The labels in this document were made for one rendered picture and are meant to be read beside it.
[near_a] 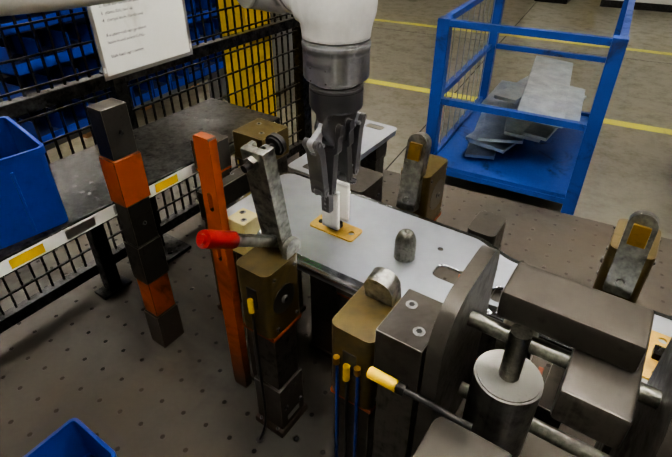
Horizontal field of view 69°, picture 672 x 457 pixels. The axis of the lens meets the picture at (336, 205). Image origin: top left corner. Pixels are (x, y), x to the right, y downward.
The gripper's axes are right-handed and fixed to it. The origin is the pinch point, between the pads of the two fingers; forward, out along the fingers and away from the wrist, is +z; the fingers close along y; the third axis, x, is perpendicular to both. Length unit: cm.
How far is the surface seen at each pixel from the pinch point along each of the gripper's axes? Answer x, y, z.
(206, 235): 0.3, 25.9, -10.0
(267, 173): 1.8, 16.9, -14.1
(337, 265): 5.5, 7.6, 4.6
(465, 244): 19.1, -7.9, 4.6
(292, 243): 2.7, 14.2, -2.5
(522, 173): -10, -192, 87
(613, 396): 41.0, 23.9, -11.2
